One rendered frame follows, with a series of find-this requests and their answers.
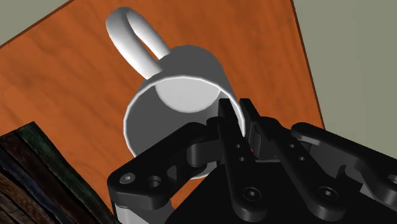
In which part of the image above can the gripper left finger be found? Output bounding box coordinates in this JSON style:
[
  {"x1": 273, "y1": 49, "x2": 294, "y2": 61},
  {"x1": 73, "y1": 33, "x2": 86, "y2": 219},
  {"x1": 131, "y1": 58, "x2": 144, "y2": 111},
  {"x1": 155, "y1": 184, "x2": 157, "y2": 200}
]
[{"x1": 106, "y1": 98, "x2": 269, "y2": 223}]

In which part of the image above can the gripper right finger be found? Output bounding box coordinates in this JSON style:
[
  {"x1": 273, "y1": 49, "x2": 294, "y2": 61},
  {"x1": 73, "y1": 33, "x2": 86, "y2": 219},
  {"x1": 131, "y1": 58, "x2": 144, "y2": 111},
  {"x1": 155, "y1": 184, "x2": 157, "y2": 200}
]
[{"x1": 239, "y1": 98, "x2": 397, "y2": 222}]

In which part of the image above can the white mug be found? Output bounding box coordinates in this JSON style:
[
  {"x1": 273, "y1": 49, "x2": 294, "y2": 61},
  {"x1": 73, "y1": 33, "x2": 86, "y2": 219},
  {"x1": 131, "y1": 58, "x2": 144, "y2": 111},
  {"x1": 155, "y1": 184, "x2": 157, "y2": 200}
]
[{"x1": 105, "y1": 6, "x2": 247, "y2": 181}]

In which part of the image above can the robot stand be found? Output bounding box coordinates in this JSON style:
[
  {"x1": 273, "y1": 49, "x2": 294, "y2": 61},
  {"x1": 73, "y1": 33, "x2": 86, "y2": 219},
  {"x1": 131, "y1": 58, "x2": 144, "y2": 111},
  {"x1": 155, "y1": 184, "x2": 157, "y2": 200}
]
[{"x1": 0, "y1": 121, "x2": 117, "y2": 224}]

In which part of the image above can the orange wooden table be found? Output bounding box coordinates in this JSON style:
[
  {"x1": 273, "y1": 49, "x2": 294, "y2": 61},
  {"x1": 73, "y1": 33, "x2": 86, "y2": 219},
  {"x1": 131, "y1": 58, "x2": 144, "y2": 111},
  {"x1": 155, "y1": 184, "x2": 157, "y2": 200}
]
[{"x1": 0, "y1": 0, "x2": 326, "y2": 215}]

